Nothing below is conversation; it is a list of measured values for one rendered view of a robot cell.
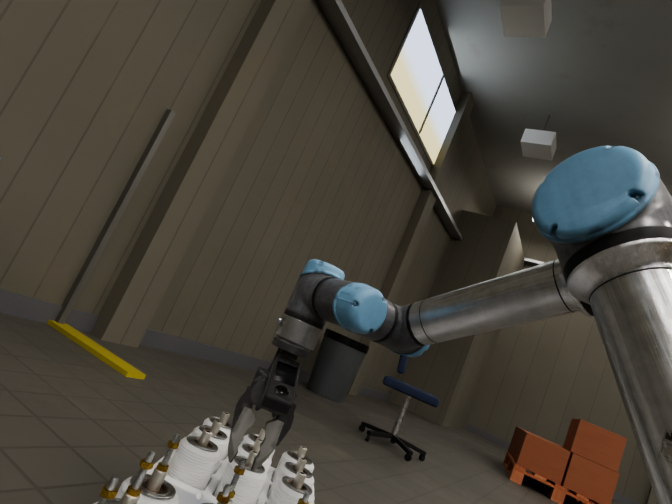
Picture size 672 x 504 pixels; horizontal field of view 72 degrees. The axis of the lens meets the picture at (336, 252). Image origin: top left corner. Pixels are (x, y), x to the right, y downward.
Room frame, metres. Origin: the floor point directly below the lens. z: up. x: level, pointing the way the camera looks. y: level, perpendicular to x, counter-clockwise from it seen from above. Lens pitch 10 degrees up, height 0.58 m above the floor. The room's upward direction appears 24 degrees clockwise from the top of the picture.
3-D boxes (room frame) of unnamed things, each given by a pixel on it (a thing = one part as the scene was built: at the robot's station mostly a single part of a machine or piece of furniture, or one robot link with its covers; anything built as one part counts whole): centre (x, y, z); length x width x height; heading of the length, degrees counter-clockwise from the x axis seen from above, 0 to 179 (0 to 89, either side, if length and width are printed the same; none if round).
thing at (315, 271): (0.83, 0.00, 0.65); 0.09 x 0.08 x 0.11; 35
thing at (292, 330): (0.84, 0.01, 0.57); 0.08 x 0.08 x 0.05
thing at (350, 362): (5.25, -0.50, 0.33); 0.55 x 0.53 x 0.67; 149
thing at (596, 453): (5.37, -3.23, 0.42); 1.53 x 1.15 x 0.84; 147
